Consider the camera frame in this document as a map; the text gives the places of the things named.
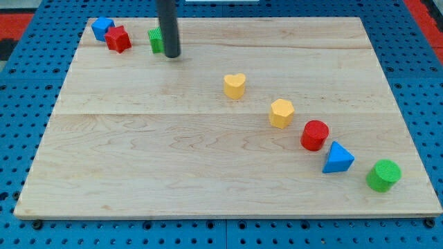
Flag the yellow heart block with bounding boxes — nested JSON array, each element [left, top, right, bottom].
[[224, 73, 246, 100]]

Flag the green star block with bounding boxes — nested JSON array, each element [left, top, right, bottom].
[[147, 27, 164, 53]]

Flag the red star block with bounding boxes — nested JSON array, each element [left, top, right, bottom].
[[105, 26, 132, 53]]

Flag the light wooden board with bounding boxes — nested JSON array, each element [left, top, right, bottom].
[[14, 17, 442, 220]]

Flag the yellow hexagon block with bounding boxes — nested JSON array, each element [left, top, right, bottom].
[[269, 99, 295, 129]]

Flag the red cylinder block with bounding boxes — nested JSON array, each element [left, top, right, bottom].
[[300, 120, 329, 151]]

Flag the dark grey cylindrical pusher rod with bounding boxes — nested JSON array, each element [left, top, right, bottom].
[[156, 0, 181, 58]]

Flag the blue triangle block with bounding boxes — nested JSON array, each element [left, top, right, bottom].
[[322, 141, 355, 174]]

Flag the blue cube block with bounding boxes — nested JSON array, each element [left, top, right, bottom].
[[91, 17, 115, 42]]

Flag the green cylinder block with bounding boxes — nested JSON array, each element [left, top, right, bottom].
[[366, 159, 402, 193]]

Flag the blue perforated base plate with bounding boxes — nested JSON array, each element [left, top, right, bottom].
[[1, 0, 442, 248]]

